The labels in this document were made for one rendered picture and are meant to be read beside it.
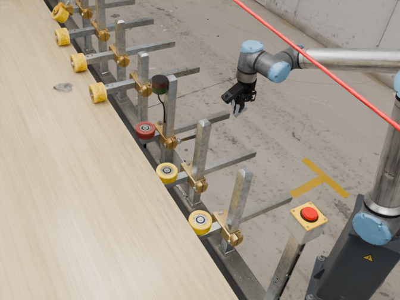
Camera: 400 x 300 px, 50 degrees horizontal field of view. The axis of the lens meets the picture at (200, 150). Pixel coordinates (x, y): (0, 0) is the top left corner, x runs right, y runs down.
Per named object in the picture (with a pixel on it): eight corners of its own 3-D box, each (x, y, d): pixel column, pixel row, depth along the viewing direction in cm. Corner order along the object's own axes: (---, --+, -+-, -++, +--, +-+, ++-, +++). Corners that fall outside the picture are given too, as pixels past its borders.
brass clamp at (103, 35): (101, 28, 226) (100, 19, 222) (111, 40, 218) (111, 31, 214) (90, 30, 223) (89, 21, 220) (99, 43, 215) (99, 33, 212)
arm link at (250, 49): (255, 52, 169) (236, 41, 174) (249, 78, 178) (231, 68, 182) (269, 44, 174) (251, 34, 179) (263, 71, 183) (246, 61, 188)
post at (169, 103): (167, 162, 193) (173, 72, 160) (171, 167, 191) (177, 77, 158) (160, 165, 191) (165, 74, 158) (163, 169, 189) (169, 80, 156)
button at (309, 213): (309, 208, 111) (311, 203, 110) (319, 219, 109) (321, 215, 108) (297, 213, 110) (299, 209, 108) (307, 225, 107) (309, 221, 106)
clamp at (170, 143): (163, 128, 188) (163, 119, 184) (177, 148, 180) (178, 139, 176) (151, 132, 185) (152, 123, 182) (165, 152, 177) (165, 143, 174)
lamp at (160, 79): (161, 118, 174) (163, 73, 159) (168, 126, 171) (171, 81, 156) (148, 121, 171) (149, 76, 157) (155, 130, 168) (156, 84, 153)
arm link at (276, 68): (297, 59, 170) (272, 45, 176) (279, 68, 164) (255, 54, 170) (291, 78, 177) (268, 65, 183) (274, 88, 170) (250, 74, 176)
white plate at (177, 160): (161, 147, 197) (162, 130, 190) (188, 186, 181) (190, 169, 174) (160, 147, 196) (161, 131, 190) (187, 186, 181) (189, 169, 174)
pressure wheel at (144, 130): (149, 138, 186) (150, 118, 178) (157, 150, 181) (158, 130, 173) (132, 143, 183) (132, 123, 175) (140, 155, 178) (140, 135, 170)
